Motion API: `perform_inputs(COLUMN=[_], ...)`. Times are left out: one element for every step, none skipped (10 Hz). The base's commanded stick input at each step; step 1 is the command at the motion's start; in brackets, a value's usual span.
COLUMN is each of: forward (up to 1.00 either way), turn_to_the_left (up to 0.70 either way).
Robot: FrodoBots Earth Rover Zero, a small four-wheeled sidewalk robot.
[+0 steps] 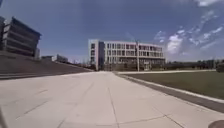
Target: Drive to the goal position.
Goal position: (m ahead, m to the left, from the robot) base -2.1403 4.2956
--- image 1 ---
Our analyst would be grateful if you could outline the white multi-storey building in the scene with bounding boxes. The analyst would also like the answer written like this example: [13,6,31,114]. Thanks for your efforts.
[87,38,167,72]

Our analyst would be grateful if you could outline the tall pole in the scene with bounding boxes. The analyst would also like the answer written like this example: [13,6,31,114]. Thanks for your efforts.
[135,39,141,72]

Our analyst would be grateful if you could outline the pale concrete slab plaza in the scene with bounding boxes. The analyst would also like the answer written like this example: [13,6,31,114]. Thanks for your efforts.
[0,69,224,128]

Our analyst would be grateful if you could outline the low distant building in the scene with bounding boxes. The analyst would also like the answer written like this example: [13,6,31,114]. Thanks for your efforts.
[40,53,69,64]

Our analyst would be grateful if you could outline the green grass lawn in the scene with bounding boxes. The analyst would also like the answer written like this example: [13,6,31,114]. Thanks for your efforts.
[124,70,224,100]

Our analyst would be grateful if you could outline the wide grey outdoor steps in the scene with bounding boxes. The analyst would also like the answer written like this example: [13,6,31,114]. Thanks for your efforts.
[0,50,95,80]

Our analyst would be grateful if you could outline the grey kerb strip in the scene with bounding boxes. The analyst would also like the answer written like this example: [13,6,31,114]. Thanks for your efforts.
[114,71,224,114]

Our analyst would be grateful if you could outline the distant row of trees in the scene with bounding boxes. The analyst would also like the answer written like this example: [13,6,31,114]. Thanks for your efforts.
[164,58,224,73]

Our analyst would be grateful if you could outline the dark banded building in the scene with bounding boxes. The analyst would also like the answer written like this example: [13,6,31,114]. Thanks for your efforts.
[0,15,43,60]

